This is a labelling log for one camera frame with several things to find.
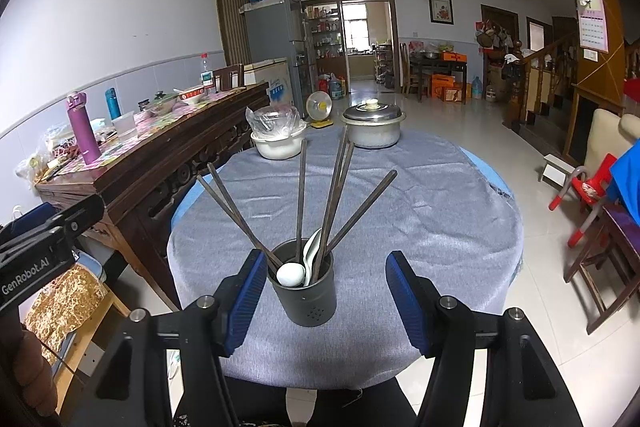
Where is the white ceramic spoon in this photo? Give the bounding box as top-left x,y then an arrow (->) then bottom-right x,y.
303,229 -> 322,286
276,262 -> 306,288

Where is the person's left hand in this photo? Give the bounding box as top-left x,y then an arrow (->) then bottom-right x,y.
13,329 -> 58,417

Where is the dark wooden sideboard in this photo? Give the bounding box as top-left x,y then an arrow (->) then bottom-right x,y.
36,84 -> 269,310

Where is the purple thermos bottle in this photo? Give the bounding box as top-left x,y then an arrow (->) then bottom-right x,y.
66,92 -> 101,165

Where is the dark wooden chair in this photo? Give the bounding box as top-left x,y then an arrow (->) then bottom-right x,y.
563,204 -> 639,335

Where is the blue thermos bottle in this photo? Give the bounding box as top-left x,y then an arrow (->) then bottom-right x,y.
105,88 -> 122,120

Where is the dark grey utensil holder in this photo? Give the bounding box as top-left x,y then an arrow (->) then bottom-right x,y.
268,239 -> 336,327

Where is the red plastic chair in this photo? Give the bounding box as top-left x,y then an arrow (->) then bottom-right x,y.
548,153 -> 617,248

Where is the grey tablecloth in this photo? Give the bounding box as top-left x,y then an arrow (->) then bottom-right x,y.
167,129 -> 524,389

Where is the white step stool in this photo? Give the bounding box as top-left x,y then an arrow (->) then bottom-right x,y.
539,154 -> 574,190

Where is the blue jacket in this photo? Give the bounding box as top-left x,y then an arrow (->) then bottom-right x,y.
606,143 -> 640,225

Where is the clear plastic water bottle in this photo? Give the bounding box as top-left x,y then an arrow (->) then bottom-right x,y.
200,53 -> 214,89

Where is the cream sofa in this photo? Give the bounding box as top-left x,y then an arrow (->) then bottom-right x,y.
584,108 -> 640,176

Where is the white ceramic pot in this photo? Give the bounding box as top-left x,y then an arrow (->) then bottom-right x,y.
250,128 -> 306,160

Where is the aluminium pot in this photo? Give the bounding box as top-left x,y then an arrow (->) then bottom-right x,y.
346,118 -> 402,150

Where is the white chest freezer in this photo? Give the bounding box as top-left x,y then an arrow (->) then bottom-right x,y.
243,57 -> 294,105

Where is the aluminium pot lid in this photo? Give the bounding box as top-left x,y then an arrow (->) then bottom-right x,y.
342,98 -> 404,124

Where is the orange cardboard box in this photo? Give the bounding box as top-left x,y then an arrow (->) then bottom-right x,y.
431,74 -> 456,98

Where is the small round fan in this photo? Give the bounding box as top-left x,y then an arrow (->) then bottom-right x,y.
306,91 -> 333,129

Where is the dark dining table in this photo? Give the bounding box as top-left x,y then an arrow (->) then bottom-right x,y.
409,54 -> 468,103

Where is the grey refrigerator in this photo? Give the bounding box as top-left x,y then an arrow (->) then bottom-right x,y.
239,0 -> 317,118

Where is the wall calendar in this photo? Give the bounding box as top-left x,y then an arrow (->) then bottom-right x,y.
575,0 -> 608,53

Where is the framed wall picture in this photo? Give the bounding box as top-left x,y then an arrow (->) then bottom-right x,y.
428,0 -> 454,25

